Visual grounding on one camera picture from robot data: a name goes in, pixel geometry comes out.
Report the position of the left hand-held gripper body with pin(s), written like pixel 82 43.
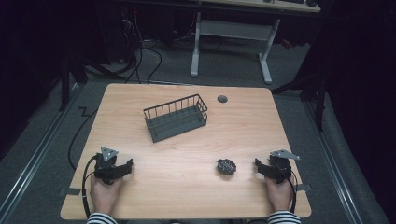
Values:
pixel 106 161

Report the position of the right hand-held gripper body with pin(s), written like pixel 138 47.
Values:
pixel 281 165

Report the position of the person's right hand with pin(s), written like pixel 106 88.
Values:
pixel 280 196

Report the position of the person's left hand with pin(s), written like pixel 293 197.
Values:
pixel 104 196

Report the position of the grey tape strip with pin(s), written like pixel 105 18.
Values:
pixel 304 187
pixel 71 191

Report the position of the dark metal scouring ball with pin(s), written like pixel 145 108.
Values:
pixel 226 166

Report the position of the grey round table grommet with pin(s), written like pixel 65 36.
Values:
pixel 222 99

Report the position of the black metal stand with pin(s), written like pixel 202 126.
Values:
pixel 65 81
pixel 317 93

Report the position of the metal floor rail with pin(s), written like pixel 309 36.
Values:
pixel 28 168
pixel 333 168

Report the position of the white frame desk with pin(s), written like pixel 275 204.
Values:
pixel 233 29

